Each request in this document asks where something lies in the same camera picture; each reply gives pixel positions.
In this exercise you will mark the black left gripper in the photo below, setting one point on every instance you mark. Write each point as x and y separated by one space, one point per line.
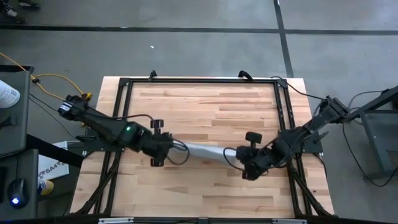
158 144

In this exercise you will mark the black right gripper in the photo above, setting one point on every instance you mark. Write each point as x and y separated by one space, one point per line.
258 160

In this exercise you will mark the grey waffle microfiber towel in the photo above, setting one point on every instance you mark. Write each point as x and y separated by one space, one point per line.
205 151

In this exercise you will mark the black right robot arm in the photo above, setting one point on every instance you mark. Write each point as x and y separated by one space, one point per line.
292 140

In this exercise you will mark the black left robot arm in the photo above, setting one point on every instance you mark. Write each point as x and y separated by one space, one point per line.
105 126

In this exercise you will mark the silver aluminium extrusion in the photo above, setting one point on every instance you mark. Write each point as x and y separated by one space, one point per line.
289 221
116 220

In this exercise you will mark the black diagonal bar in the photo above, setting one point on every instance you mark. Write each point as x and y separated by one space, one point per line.
53 151

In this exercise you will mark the white cardboard box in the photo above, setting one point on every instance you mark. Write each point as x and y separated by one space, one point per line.
49 168

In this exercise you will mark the person's yellow blue shoe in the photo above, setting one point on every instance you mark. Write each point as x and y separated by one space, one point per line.
46 187

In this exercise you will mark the grey metal stand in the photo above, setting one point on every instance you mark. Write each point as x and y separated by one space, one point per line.
373 104

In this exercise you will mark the dark grey desk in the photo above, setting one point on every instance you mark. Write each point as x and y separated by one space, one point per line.
31 174

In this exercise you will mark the black computer mouse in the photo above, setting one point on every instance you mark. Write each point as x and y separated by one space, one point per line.
18 193

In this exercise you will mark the white printed container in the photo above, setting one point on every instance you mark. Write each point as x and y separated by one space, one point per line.
7 95

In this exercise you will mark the black metal table frame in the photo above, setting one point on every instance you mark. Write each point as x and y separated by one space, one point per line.
202 80

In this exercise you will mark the black frame clamp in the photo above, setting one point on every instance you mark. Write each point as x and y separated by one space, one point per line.
245 74
152 74

